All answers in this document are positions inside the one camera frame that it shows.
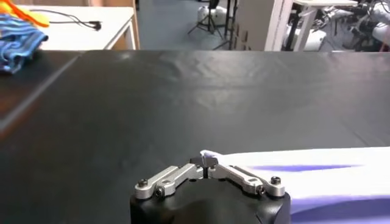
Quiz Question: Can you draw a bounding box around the white rolling cart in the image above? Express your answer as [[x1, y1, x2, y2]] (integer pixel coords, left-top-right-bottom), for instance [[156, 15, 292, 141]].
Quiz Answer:
[[282, 0, 359, 52]]

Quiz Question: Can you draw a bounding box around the orange garment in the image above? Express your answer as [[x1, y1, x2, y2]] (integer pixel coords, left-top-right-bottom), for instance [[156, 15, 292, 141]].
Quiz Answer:
[[0, 0, 51, 29]]

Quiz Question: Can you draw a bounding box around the white table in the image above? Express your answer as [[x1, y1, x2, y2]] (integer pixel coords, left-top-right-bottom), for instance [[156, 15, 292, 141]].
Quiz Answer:
[[18, 5, 137, 51]]

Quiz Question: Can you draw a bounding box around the black tripod stand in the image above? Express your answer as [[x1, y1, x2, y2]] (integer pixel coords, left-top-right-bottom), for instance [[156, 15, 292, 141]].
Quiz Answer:
[[186, 0, 225, 39]]

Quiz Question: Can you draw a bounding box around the white round device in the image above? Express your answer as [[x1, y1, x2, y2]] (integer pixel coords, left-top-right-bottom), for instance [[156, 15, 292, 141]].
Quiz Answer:
[[197, 5, 228, 26]]

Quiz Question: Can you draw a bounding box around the black table cover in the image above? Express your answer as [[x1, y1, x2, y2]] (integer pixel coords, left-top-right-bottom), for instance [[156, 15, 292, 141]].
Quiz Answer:
[[0, 50, 390, 224]]

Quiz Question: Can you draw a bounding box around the blue striped garment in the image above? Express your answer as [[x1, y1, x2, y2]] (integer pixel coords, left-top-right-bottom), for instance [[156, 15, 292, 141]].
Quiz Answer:
[[0, 13, 49, 75]]

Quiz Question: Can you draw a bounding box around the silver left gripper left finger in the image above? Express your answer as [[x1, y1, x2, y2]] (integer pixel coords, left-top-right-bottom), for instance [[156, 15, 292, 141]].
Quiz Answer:
[[135, 156, 208, 200]]

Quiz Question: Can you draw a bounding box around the black looped cable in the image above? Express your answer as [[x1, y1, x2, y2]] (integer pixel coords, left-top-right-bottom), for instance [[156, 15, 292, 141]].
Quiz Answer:
[[29, 9, 102, 32]]

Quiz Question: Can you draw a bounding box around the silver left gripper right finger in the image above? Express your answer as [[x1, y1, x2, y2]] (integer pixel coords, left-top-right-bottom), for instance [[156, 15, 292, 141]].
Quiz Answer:
[[207, 155, 286, 197]]

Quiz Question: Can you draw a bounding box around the lavender t-shirt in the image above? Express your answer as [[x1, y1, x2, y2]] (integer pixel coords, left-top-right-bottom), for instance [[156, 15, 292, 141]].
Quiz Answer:
[[199, 147, 390, 224]]

